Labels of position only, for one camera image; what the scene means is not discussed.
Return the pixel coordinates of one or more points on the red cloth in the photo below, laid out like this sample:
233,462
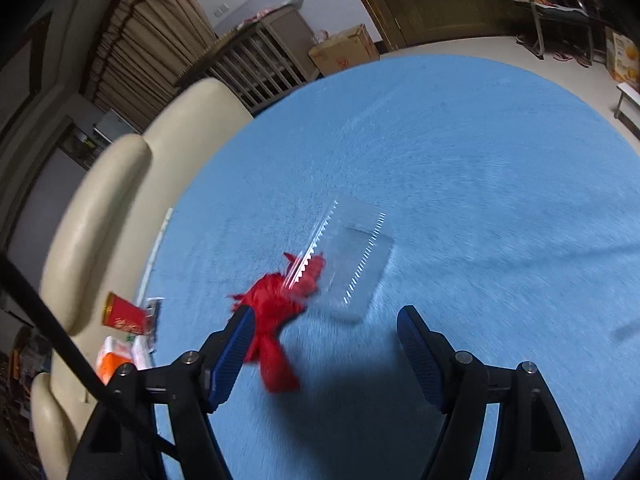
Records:
272,310

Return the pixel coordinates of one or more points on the wooden door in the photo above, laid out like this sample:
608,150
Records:
425,0

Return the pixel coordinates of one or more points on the brown curtain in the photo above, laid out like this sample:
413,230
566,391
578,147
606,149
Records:
140,35

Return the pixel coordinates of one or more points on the red slipper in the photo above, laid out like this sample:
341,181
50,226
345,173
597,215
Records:
570,58

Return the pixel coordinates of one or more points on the clear plastic packet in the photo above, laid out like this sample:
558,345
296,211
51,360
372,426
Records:
360,260

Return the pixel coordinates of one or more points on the cream sofa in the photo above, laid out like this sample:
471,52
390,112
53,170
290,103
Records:
125,185

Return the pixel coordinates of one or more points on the metal chair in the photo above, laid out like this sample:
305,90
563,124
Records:
550,10

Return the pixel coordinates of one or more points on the blue tablecloth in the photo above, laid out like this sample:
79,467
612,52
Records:
475,185

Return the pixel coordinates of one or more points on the orange tissue pack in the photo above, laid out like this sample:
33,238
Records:
112,355

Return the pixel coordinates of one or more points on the yellow carton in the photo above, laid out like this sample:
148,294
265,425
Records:
622,57

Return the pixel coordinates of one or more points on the wooden slatted crib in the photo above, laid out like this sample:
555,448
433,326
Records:
260,60

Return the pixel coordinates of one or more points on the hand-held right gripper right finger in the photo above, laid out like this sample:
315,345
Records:
421,355

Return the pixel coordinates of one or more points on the cardboard box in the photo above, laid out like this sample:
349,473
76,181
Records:
345,52

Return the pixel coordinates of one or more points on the white small bench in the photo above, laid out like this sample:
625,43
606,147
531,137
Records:
629,95

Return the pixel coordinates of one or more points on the red paper cup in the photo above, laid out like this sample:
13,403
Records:
125,316

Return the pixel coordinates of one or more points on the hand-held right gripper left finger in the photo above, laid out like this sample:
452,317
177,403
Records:
234,355

